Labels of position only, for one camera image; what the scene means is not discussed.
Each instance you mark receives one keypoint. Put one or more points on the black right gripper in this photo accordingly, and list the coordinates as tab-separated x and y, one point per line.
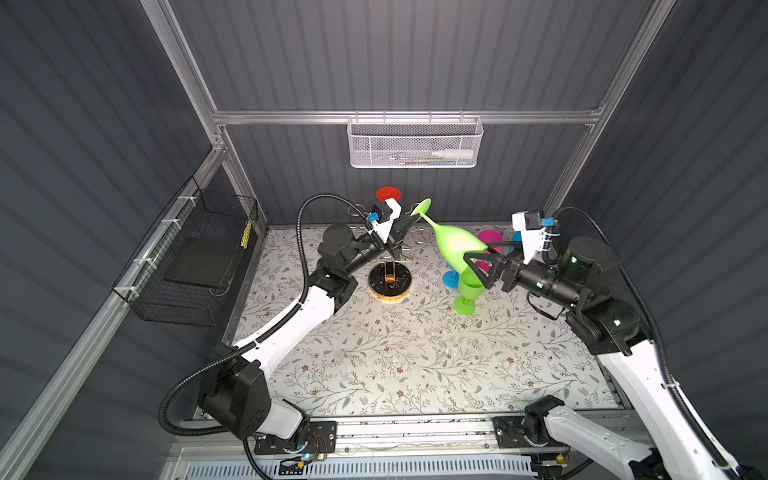
511	266

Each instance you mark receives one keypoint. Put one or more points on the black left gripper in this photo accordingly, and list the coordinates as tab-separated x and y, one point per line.
396	231

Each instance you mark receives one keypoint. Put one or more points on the pink wine glass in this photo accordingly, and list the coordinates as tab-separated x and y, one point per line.
488	236

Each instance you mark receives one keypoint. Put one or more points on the red wine glass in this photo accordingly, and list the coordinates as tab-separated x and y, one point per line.
388	192

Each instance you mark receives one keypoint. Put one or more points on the green wine glass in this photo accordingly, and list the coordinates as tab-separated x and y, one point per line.
453	242
470	288

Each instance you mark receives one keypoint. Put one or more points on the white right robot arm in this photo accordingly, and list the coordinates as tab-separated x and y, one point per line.
630	349

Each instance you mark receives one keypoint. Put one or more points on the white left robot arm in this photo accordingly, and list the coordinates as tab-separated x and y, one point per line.
235	392

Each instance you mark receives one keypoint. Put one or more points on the gold wine glass rack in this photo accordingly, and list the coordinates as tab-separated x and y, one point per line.
388	279

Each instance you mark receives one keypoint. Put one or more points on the yellow marker in basket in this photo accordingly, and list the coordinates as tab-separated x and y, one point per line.
246	235

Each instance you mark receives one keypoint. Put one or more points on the white wire mesh basket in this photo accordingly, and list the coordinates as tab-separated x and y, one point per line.
421	142

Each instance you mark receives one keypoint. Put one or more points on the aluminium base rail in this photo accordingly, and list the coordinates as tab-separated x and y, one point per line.
431	446

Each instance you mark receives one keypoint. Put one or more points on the black wire basket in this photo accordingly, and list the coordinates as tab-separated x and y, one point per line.
188	274

